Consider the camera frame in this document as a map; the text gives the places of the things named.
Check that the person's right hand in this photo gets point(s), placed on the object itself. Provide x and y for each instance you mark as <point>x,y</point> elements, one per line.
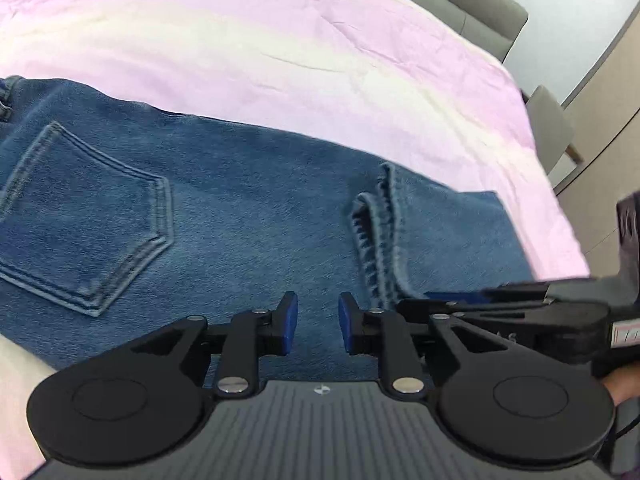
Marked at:
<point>623,384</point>

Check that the blue denim pants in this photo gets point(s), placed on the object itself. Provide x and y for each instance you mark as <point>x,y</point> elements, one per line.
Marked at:
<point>118,218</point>

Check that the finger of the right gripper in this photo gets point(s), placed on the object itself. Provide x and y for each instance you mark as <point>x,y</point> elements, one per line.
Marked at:
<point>503,294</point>
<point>504,319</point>

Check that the pink floral bed cover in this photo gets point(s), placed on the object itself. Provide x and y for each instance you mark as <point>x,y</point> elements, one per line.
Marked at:
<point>447,111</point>

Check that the grey bedside chair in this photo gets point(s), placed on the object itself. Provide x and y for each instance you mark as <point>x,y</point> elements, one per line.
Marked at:
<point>553,134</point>

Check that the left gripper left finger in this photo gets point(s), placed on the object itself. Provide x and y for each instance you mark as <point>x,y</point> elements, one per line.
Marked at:
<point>248,337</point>

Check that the beige wardrobe cabinets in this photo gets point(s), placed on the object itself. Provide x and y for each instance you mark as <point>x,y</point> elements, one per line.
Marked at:
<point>605,116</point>

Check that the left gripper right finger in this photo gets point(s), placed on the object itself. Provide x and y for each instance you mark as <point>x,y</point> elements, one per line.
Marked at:
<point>398,346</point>

